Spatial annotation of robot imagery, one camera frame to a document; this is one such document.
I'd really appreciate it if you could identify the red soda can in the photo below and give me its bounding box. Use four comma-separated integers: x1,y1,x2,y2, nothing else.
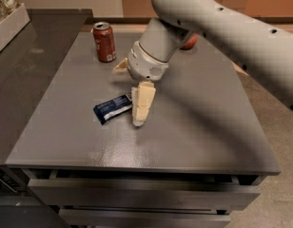
92,22,116,63

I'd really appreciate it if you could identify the white snack box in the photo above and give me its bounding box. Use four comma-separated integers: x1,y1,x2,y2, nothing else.
0,4,30,52

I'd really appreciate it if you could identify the grey lower drawer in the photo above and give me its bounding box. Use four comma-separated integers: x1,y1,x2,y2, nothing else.
59,209,230,228

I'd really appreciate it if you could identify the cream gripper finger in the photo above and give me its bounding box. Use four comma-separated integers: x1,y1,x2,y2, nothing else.
131,81,156,127
112,58,127,74

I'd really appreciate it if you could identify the grey drawer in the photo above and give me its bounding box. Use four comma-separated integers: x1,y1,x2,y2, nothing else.
29,178,259,211
59,209,230,228

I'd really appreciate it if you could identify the red apple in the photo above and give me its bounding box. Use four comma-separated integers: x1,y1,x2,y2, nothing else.
182,34,198,50

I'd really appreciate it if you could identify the grey upper drawer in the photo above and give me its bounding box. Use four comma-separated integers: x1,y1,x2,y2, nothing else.
29,178,259,211

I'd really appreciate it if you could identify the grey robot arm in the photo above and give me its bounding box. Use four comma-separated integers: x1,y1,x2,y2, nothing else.
114,0,293,126

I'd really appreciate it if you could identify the blue rxbar wrapper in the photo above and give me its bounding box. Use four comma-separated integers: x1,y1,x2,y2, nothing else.
93,93,133,125

